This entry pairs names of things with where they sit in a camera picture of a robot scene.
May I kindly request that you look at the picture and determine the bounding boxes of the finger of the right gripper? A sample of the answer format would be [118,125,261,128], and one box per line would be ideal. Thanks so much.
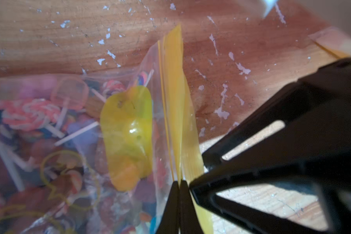
[189,58,351,234]

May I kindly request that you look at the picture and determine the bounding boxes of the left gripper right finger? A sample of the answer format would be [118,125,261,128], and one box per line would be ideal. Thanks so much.
[179,180,204,234]

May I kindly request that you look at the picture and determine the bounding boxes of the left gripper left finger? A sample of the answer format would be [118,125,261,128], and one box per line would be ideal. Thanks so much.
[156,181,179,234]

